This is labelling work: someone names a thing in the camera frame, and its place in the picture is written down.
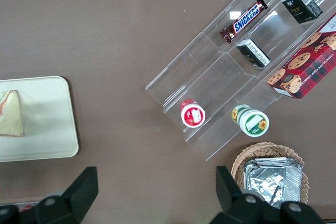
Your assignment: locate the triangular sandwich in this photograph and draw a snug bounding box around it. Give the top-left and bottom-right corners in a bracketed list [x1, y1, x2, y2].
[0, 90, 25, 137]

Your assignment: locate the woven wicker basket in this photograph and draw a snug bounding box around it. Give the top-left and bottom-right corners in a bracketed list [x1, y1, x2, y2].
[230, 142, 310, 206]

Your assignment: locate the green sunflower yogurt cup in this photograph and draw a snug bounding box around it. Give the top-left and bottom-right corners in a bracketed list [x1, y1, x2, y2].
[231, 104, 270, 138]

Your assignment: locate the aluminium foil container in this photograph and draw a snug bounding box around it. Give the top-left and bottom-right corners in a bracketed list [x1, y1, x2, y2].
[243, 157, 304, 209]

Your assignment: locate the red tartan cookie box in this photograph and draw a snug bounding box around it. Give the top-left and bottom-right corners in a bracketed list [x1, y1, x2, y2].
[267, 12, 336, 100]

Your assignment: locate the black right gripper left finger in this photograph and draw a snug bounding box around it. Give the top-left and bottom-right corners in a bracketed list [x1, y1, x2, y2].
[34, 166, 99, 224]

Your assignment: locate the black carton with white label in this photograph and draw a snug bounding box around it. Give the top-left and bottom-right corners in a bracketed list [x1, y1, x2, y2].
[236, 38, 271, 68]

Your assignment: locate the red strawberry yogurt cup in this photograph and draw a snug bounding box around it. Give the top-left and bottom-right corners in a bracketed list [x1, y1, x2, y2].
[180, 99, 206, 128]

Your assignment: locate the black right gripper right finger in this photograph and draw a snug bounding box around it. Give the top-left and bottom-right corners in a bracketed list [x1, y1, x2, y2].
[209, 166, 266, 224]

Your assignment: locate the clear acrylic tiered display stand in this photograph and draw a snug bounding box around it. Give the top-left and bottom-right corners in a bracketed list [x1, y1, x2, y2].
[145, 0, 336, 162]

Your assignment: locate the black Face carton box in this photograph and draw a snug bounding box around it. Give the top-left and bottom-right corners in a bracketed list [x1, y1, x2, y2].
[281, 0, 323, 25]

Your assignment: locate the cream rectangular tray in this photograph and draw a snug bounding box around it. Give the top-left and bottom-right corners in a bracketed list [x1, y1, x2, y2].
[0, 76, 80, 163]

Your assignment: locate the Snickers chocolate bar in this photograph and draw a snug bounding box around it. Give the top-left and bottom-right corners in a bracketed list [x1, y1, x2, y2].
[219, 0, 269, 45]

